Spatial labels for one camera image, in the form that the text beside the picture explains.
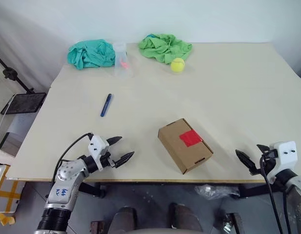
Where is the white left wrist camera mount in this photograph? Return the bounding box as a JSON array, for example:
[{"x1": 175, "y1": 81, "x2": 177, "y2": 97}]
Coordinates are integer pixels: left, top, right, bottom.
[{"x1": 88, "y1": 135, "x2": 110, "y2": 170}]

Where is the cardboard box with yellow tape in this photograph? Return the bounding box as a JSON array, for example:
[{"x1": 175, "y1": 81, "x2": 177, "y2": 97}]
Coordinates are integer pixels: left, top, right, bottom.
[{"x1": 0, "y1": 177, "x2": 26, "y2": 215}]

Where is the crumpled clear plastic wrap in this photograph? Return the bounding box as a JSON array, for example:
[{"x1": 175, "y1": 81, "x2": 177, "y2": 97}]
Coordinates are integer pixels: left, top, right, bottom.
[{"x1": 194, "y1": 184, "x2": 240, "y2": 201}]

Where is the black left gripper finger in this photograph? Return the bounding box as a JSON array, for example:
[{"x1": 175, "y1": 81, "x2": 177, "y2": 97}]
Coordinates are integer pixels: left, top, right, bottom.
[
  {"x1": 113, "y1": 151, "x2": 136, "y2": 169},
  {"x1": 106, "y1": 136, "x2": 123, "y2": 147}
]

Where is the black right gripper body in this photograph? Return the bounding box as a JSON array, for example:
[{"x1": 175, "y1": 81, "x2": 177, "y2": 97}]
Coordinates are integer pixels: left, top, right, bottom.
[{"x1": 259, "y1": 150, "x2": 278, "y2": 176}]

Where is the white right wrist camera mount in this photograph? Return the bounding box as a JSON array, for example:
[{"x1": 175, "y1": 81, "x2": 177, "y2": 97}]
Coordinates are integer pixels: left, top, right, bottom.
[{"x1": 266, "y1": 140, "x2": 298, "y2": 184}]

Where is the black table leg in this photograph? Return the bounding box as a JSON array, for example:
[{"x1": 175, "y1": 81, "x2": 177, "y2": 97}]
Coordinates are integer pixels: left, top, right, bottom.
[
  {"x1": 238, "y1": 182, "x2": 272, "y2": 198},
  {"x1": 79, "y1": 182, "x2": 107, "y2": 198}
]

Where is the dark brown block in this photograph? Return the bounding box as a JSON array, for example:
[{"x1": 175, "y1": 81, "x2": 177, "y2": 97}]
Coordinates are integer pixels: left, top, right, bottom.
[
  {"x1": 224, "y1": 213, "x2": 244, "y2": 234},
  {"x1": 90, "y1": 220, "x2": 109, "y2": 234}
]

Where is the yellow tennis ball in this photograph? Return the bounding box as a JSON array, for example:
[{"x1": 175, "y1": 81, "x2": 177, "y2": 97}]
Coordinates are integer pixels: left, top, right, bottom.
[{"x1": 170, "y1": 58, "x2": 185, "y2": 73}]

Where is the blue pen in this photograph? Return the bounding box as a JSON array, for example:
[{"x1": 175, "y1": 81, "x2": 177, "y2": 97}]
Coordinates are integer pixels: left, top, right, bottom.
[{"x1": 100, "y1": 94, "x2": 114, "y2": 117}]

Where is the brown cardboard box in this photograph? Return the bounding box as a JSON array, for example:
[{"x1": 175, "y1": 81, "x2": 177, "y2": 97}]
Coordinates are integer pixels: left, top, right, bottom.
[{"x1": 158, "y1": 118, "x2": 214, "y2": 175}]

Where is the small metal clip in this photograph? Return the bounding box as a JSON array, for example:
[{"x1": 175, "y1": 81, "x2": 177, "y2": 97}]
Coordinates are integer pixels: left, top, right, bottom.
[{"x1": 222, "y1": 215, "x2": 233, "y2": 232}]

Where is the loose yellow tape piece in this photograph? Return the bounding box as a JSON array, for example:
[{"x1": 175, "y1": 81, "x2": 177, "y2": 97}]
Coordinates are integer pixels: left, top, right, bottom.
[{"x1": 0, "y1": 213, "x2": 16, "y2": 226}]

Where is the crumpled teal cloth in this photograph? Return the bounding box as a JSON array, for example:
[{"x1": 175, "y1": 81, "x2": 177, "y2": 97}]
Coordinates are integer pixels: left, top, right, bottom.
[{"x1": 68, "y1": 38, "x2": 116, "y2": 71}]

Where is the thin white cable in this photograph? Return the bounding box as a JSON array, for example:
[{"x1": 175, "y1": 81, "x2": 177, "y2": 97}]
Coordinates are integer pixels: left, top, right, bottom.
[{"x1": 0, "y1": 97, "x2": 15, "y2": 150}]

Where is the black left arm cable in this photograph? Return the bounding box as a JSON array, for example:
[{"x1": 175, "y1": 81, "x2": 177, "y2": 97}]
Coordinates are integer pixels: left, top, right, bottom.
[{"x1": 50, "y1": 133, "x2": 94, "y2": 186}]

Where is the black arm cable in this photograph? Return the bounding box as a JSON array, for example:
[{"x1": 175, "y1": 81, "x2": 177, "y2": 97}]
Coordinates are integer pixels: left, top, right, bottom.
[
  {"x1": 50, "y1": 133, "x2": 94, "y2": 186},
  {"x1": 260, "y1": 156, "x2": 292, "y2": 234}
]

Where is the dark rounded shape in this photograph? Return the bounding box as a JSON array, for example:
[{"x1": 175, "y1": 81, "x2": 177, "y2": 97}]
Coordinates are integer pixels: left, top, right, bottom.
[
  {"x1": 108, "y1": 206, "x2": 138, "y2": 234},
  {"x1": 169, "y1": 203, "x2": 203, "y2": 234}
]

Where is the crumpled green cloth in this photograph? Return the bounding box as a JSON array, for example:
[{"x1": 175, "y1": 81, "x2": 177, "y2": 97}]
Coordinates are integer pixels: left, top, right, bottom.
[{"x1": 137, "y1": 33, "x2": 193, "y2": 65}]

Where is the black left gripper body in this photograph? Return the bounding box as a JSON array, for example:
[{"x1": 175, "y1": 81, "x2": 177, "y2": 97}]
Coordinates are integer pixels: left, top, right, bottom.
[{"x1": 101, "y1": 150, "x2": 117, "y2": 169}]

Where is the red tape strip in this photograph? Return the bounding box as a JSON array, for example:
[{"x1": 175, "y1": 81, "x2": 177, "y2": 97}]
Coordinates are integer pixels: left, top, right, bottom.
[{"x1": 179, "y1": 129, "x2": 203, "y2": 148}]

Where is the clear plastic cup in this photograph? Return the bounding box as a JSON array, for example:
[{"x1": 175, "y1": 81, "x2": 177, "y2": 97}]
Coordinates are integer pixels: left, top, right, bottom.
[{"x1": 112, "y1": 42, "x2": 135, "y2": 79}]

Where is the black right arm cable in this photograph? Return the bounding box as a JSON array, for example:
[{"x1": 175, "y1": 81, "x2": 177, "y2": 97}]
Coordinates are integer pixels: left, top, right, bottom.
[{"x1": 260, "y1": 156, "x2": 292, "y2": 234}]

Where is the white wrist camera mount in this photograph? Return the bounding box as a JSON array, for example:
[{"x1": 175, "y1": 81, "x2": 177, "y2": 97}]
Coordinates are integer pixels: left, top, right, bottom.
[
  {"x1": 88, "y1": 135, "x2": 110, "y2": 170},
  {"x1": 266, "y1": 140, "x2": 298, "y2": 184}
]

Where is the black tablet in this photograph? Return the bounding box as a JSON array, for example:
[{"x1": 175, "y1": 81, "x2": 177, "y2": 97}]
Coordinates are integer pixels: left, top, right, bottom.
[{"x1": 0, "y1": 92, "x2": 47, "y2": 116}]

